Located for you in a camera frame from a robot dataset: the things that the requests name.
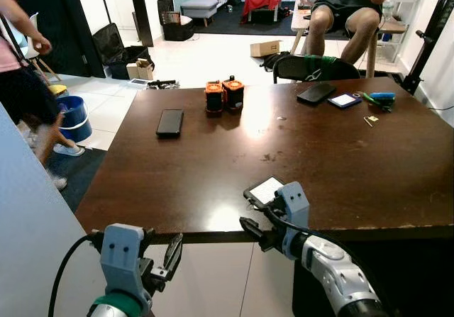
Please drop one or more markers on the black card holder white card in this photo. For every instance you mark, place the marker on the black card holder white card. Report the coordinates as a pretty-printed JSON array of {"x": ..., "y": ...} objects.
[{"x": 266, "y": 188}]

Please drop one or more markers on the green and blue tool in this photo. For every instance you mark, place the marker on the green and blue tool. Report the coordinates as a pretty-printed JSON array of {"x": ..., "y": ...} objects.
[{"x": 383, "y": 96}]

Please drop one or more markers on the light wooden bench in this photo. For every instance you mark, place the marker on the light wooden bench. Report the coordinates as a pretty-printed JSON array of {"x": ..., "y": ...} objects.
[{"x": 390, "y": 28}]

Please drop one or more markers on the grey ottoman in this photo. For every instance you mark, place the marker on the grey ottoman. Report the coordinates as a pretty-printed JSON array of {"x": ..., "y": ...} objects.
[{"x": 198, "y": 8}]

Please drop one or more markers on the black metal pole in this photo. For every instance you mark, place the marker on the black metal pole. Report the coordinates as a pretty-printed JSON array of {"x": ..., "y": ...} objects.
[{"x": 429, "y": 40}]

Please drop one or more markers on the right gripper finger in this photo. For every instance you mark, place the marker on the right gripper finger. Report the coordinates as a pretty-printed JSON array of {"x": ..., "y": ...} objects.
[{"x": 252, "y": 230}]

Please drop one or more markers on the black smartphone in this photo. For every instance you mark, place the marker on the black smartphone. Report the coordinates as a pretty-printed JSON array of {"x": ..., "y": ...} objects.
[{"x": 170, "y": 123}]

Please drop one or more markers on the blue rimmed white card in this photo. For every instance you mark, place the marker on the blue rimmed white card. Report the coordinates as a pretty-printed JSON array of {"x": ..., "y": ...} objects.
[{"x": 345, "y": 100}]

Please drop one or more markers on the black door post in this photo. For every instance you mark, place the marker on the black door post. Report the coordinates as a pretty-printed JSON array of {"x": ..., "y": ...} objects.
[{"x": 140, "y": 12}]

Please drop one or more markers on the black crate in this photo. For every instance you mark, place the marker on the black crate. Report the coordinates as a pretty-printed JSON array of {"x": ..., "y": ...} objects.
[{"x": 177, "y": 30}]

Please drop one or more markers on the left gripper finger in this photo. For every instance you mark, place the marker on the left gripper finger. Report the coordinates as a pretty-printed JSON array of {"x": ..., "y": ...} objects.
[
  {"x": 174, "y": 253},
  {"x": 148, "y": 240}
]

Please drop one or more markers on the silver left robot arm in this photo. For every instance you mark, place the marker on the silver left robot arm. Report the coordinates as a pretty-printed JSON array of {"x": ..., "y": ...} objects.
[{"x": 110, "y": 308}]

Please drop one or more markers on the dark brown wooden table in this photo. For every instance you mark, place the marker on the dark brown wooden table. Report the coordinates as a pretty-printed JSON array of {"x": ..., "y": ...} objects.
[{"x": 284, "y": 147}]

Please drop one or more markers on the black wallet case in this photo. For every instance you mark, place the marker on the black wallet case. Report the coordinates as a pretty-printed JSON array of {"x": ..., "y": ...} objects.
[{"x": 316, "y": 93}]

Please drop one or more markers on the blue bucket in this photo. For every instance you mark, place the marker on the blue bucket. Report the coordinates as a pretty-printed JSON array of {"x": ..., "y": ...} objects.
[{"x": 74, "y": 118}]

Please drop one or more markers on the orange black battery device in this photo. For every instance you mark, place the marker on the orange black battery device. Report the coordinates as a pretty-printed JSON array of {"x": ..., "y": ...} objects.
[
  {"x": 213, "y": 98},
  {"x": 233, "y": 93}
]

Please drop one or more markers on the black wall panel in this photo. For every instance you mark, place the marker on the black wall panel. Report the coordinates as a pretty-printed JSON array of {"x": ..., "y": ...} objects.
[{"x": 64, "y": 19}]

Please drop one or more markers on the black open bag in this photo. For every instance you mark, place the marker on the black open bag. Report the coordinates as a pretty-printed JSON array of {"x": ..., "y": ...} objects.
[{"x": 110, "y": 44}]

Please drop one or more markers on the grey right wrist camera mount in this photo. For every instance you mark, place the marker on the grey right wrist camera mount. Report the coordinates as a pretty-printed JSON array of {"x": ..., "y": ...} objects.
[{"x": 294, "y": 202}]

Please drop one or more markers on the flat brown cardboard box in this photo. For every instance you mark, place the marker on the flat brown cardboard box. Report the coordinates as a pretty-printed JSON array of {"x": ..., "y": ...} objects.
[{"x": 264, "y": 48}]

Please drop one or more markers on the person in pink shirt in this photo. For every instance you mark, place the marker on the person in pink shirt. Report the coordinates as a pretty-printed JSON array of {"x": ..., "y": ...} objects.
[{"x": 25, "y": 93}]

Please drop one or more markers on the white chair wooden legs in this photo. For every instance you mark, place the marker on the white chair wooden legs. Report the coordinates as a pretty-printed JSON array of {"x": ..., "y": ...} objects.
[{"x": 33, "y": 28}]

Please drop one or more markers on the small tan cardboard box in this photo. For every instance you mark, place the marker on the small tan cardboard box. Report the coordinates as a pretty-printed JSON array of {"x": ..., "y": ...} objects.
[{"x": 140, "y": 71}]

